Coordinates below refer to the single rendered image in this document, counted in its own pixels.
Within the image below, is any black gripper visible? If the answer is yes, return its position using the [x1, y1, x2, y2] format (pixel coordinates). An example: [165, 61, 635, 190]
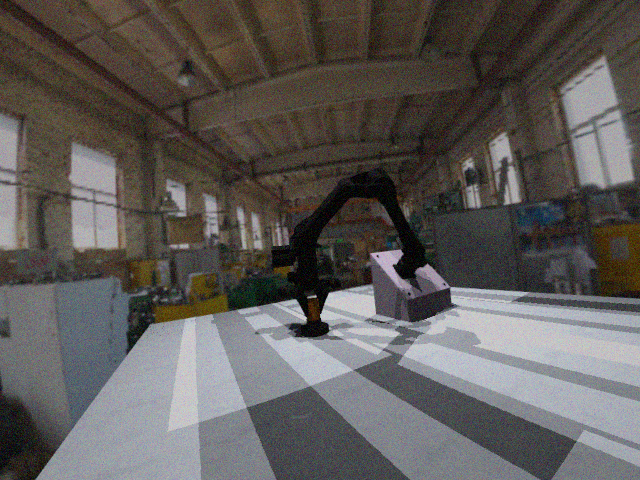
[278, 263, 341, 317]

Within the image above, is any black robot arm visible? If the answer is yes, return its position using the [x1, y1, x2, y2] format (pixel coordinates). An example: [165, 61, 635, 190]
[271, 168, 427, 278]

